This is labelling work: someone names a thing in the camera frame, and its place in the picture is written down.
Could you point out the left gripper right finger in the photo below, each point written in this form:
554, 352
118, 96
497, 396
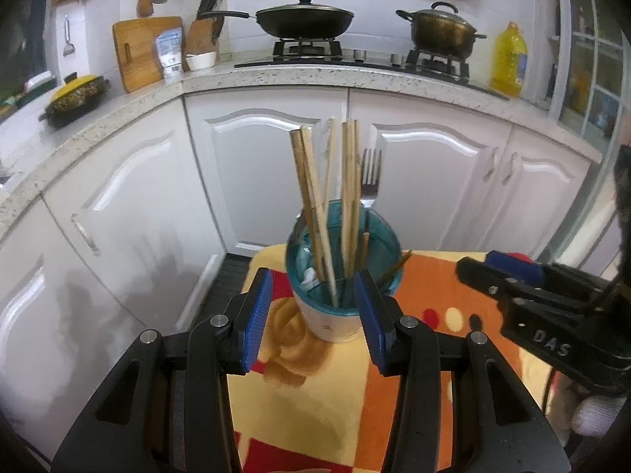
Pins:
379, 315

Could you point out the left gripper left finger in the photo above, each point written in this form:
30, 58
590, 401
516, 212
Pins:
247, 313

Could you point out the floral cup teal rim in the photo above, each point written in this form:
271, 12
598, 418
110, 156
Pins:
340, 324

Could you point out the silver fork wooden handle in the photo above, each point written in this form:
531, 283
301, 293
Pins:
370, 176

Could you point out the white gloved right hand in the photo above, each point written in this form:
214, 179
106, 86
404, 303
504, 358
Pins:
595, 414

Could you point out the white plastic spoon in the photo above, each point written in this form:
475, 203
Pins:
309, 279

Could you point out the white small bowl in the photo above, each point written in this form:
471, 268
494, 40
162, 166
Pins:
196, 62

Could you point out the gas stove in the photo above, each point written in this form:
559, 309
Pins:
416, 62

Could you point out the yellow lid black casserole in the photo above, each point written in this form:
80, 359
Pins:
78, 96

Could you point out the yellow oil bottle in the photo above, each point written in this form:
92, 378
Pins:
509, 61

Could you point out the wooden knife block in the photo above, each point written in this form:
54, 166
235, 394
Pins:
199, 39

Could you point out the blue white pouch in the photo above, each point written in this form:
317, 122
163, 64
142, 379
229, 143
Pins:
168, 47

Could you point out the bronze pot with lid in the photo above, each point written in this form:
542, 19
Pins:
440, 30

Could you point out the wooden cutting board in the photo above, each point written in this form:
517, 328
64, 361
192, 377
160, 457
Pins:
134, 42

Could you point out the black wok with lid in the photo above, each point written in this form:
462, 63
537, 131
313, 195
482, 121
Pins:
302, 21

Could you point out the hanging peeler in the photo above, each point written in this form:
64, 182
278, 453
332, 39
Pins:
68, 48

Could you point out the cabinet door handle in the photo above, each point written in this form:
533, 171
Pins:
86, 236
512, 165
493, 163

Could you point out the left cabinet door handle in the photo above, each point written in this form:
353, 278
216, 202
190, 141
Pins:
86, 236

